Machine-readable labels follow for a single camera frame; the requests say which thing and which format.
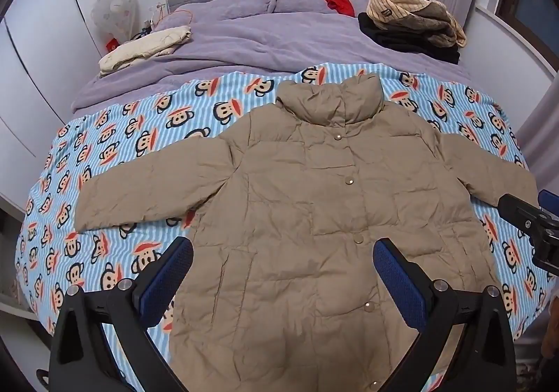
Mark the black garment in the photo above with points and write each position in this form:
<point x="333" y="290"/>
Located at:
<point x="393" y="38"/>

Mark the red cloth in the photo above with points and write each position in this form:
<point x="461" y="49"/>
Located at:
<point x="339" y="4"/>

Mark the brown garment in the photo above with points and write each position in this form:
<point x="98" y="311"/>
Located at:
<point x="432" y="18"/>

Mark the khaki puffer jacket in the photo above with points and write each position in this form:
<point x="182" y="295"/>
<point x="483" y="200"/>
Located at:
<point x="305" y="200"/>

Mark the beige striped garment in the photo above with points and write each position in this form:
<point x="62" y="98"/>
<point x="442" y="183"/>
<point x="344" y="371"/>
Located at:
<point x="393" y="3"/>

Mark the folded cream cloth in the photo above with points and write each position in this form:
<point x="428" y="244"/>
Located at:
<point x="146" y="47"/>

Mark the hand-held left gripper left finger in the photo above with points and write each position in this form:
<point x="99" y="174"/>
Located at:
<point x="168" y="276"/>

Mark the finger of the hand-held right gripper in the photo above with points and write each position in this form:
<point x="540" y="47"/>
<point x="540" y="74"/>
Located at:
<point x="517" y="210"/>
<point x="549" y="199"/>

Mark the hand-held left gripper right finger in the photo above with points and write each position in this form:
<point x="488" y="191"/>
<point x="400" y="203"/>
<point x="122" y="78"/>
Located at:
<point x="399" y="283"/>

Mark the fan with patterned cover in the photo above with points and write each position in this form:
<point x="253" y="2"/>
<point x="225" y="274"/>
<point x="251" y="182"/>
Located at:
<point x="115" y="12"/>

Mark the purple duvet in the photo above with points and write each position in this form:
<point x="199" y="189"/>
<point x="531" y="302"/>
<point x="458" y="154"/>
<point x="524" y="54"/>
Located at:
<point x="262" y="42"/>

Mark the white wardrobe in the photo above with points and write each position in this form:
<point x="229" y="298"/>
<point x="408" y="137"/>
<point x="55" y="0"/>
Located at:
<point x="39" y="69"/>

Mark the red packet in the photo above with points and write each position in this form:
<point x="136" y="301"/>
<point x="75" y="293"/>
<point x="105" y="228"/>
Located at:
<point x="113" y="43"/>

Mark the blue striped monkey print blanket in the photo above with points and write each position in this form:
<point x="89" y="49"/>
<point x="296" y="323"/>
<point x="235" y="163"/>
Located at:
<point x="144" y="121"/>

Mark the purple pillow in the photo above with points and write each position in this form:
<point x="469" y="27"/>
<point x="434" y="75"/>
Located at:
<point x="246" y="2"/>
<point x="301" y="1"/>

